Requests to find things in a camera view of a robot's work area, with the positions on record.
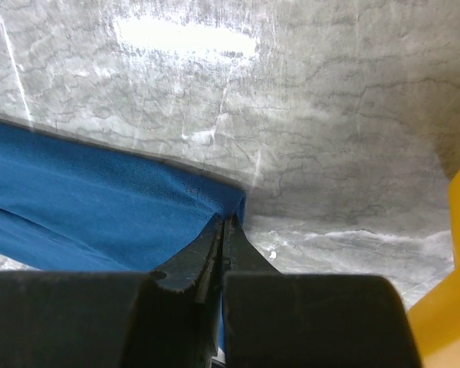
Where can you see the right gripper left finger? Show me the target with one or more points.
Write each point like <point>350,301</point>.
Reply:
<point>176,318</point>

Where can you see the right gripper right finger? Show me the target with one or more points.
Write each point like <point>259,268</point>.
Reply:
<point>239,254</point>

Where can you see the blue t-shirt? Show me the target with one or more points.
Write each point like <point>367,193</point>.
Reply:
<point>90,224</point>

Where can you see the yellow plastic bin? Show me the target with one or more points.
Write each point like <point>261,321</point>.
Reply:
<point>435,319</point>

